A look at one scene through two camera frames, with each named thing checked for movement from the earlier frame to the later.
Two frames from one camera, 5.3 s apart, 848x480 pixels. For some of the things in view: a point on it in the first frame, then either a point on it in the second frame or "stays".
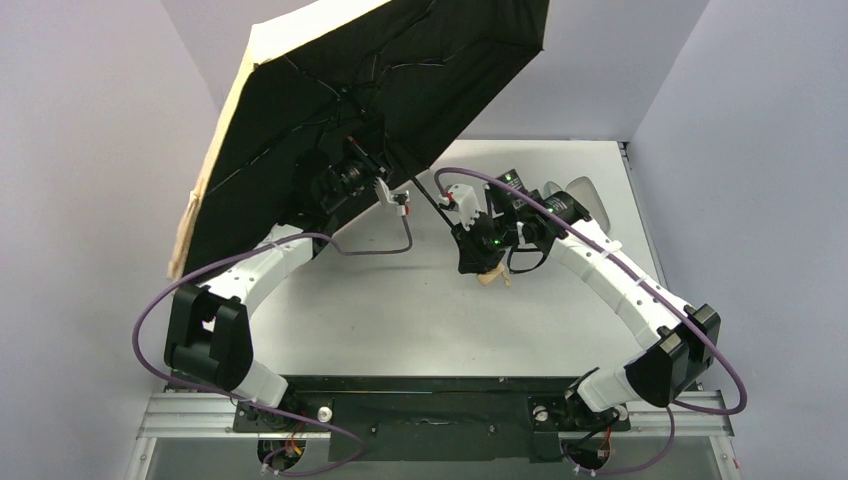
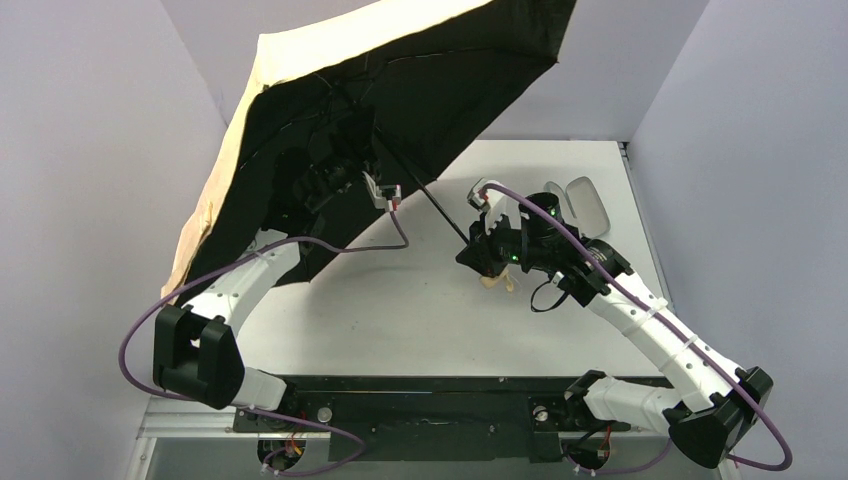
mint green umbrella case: [584, 191] stays
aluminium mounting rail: [208, 416] stays
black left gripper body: [361, 162] -> [337, 176]
